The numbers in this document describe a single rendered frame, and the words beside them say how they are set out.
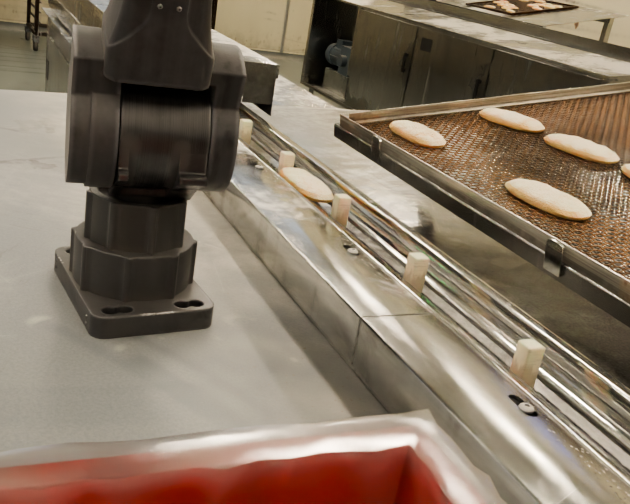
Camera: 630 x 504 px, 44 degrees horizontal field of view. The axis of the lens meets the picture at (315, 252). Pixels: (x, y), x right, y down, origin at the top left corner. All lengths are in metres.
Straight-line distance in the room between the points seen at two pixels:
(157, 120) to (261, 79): 0.64
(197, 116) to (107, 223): 0.10
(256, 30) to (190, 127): 7.63
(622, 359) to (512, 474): 0.28
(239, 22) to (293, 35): 0.59
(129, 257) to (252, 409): 0.14
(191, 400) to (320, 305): 0.14
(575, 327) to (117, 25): 0.44
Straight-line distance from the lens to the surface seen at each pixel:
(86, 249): 0.54
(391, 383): 0.48
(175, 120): 0.49
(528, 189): 0.73
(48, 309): 0.56
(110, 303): 0.54
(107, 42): 0.47
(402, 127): 0.91
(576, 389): 0.52
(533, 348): 0.50
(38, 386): 0.48
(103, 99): 0.48
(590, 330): 0.69
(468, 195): 0.72
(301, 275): 0.59
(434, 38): 4.40
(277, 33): 8.20
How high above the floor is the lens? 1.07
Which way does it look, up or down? 21 degrees down
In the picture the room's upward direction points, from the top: 10 degrees clockwise
